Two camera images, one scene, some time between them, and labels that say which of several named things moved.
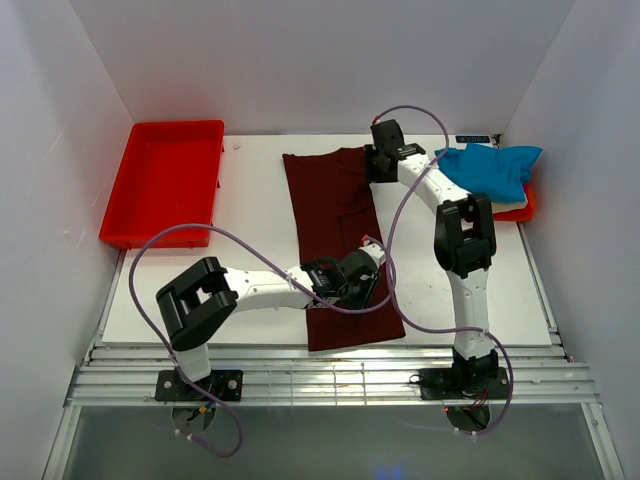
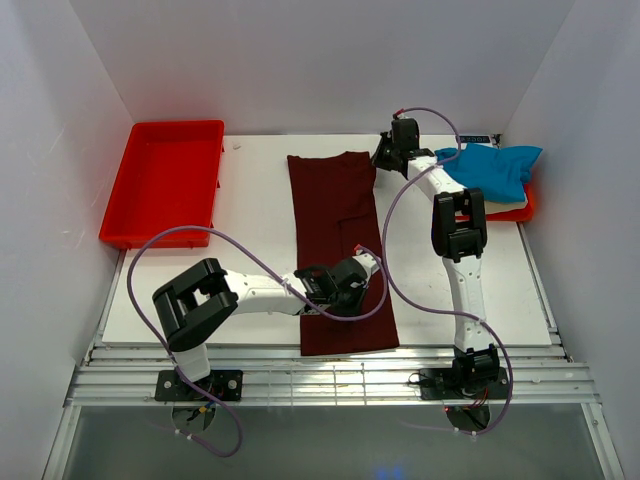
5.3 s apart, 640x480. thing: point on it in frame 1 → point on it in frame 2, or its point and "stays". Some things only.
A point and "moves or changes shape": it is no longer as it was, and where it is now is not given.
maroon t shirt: [339, 243] moves or changes shape
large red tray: [170, 176] stays
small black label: [472, 139] stays
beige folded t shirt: [502, 206] stays
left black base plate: [225, 385] stays
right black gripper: [370, 153] → [377, 159]
